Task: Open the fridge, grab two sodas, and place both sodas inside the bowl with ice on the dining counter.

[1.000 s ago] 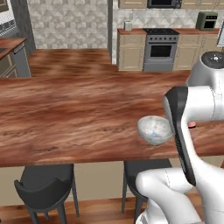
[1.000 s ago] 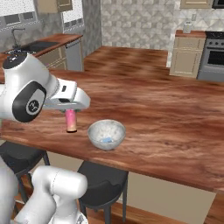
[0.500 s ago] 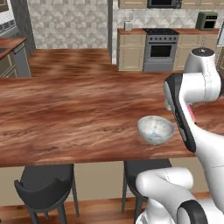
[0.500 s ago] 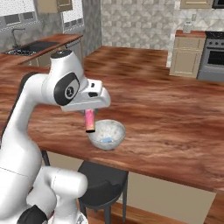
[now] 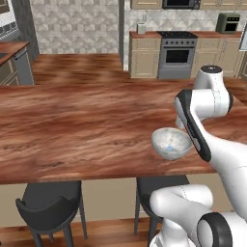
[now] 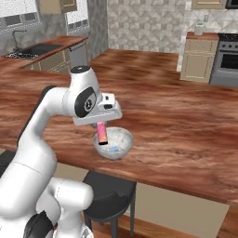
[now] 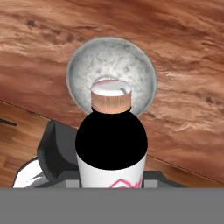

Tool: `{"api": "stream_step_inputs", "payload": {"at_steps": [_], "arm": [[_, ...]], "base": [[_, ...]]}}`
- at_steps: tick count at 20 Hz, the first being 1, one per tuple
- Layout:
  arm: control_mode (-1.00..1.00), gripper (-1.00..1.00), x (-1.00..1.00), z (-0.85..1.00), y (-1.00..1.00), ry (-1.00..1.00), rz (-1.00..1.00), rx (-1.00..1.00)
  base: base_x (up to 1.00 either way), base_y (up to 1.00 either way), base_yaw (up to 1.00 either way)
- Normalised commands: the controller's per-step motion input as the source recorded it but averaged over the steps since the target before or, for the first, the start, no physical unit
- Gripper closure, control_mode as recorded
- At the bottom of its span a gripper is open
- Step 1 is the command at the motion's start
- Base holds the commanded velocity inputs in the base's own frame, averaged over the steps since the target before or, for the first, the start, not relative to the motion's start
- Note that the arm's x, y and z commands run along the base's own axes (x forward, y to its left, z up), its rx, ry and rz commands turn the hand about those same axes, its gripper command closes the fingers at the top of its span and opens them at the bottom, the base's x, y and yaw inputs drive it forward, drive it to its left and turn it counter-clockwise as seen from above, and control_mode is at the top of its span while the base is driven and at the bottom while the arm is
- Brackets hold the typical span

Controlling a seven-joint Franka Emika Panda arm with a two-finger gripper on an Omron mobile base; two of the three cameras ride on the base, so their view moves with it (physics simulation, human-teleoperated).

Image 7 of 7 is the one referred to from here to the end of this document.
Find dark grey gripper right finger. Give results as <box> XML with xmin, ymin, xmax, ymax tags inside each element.
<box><xmin>143</xmin><ymin>170</ymin><xmax>187</xmax><ymax>189</ymax></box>

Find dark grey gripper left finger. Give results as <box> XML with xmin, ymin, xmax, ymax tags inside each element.
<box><xmin>34</xmin><ymin>170</ymin><xmax>81</xmax><ymax>189</ymax></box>

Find black soda bottle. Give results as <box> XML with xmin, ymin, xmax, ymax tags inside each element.
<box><xmin>74</xmin><ymin>79</ymin><xmax>148</xmax><ymax>189</ymax></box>

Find white marbled bowl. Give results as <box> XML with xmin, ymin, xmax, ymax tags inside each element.
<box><xmin>66</xmin><ymin>36</ymin><xmax>158</xmax><ymax>118</ymax></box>

